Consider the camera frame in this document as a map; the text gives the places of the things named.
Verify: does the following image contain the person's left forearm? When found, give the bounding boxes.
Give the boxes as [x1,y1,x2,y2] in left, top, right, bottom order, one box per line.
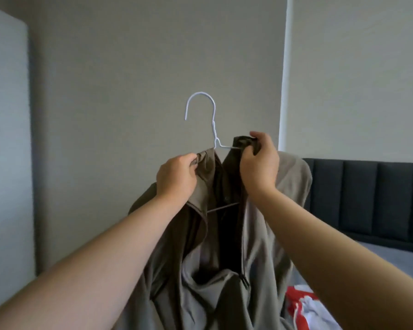
[0,192,188,330]

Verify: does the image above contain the dark grey upholstered headboard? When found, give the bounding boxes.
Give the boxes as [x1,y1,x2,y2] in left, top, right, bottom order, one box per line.
[303,158,413,255]

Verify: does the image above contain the person's left hand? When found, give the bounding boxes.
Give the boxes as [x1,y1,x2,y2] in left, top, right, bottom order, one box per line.
[156,153,201,204]

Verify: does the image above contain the person's right hand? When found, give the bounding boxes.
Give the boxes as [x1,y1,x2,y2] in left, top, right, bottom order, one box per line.
[240,131,281,198]

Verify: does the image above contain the person's right forearm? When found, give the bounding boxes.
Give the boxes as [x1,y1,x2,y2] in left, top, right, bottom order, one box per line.
[250,187,413,330]

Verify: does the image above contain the white wire hanger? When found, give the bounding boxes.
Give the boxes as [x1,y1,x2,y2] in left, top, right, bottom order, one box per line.
[184,91,243,214]

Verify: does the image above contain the khaki zip jacket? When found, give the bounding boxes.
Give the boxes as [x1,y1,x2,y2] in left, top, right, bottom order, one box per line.
[113,136,314,330]

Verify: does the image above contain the red and white jacket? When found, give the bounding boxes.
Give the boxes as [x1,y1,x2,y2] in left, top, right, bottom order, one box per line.
[284,285,342,330]

